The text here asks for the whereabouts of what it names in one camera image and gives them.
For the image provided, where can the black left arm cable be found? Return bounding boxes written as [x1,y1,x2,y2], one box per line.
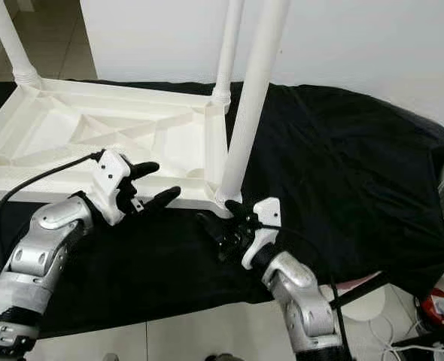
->
[0,149,104,226]

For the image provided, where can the black metal table leg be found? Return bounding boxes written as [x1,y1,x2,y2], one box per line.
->
[335,271,394,311]

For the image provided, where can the white plastic table leg tube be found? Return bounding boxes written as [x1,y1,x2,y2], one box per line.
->
[0,0,44,89]
[214,0,292,208]
[211,0,245,106]

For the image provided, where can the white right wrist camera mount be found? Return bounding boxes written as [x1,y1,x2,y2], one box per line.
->
[241,197,281,270]

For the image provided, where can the white round stand base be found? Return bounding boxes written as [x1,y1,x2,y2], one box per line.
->
[339,286,390,323]

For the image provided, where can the white plastic children table top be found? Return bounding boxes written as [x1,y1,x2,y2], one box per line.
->
[0,77,234,213]

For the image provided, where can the pink flat board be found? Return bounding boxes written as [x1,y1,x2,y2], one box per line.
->
[339,273,382,292]

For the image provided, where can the red round cable reel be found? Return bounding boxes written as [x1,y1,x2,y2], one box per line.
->
[419,290,444,329]

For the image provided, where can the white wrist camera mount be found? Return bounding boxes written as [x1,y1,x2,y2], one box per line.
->
[241,197,281,270]
[90,148,132,226]

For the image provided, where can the black tablecloth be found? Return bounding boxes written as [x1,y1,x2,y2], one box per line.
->
[0,80,444,335]

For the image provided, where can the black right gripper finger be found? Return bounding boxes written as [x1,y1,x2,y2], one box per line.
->
[195,212,227,238]
[225,199,257,223]

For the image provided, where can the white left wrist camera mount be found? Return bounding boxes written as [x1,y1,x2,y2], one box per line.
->
[90,148,132,226]

